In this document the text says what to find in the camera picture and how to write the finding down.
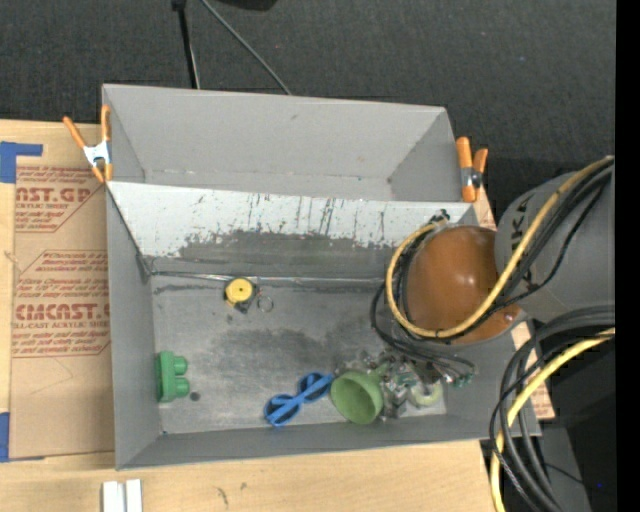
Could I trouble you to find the green plastic cup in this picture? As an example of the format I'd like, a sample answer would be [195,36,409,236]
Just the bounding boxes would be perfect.
[329,368,387,426]

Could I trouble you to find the blue sunglasses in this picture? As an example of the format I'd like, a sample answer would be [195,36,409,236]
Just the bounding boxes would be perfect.
[263,371,335,428]

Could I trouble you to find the grey metal bin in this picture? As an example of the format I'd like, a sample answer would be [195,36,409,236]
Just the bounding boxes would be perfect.
[101,83,544,471]

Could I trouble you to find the yellow round tape measure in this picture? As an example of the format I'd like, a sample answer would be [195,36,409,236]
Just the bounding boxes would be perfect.
[223,276,274,315]

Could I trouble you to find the green two-peg toy block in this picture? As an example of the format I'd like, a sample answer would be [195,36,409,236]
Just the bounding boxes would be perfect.
[154,349,192,404]

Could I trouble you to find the brown cardboard board red print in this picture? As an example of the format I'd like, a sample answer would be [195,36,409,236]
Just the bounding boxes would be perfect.
[0,118,557,462]

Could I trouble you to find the pale green ring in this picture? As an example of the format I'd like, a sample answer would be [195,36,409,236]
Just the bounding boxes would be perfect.
[407,381,445,409]

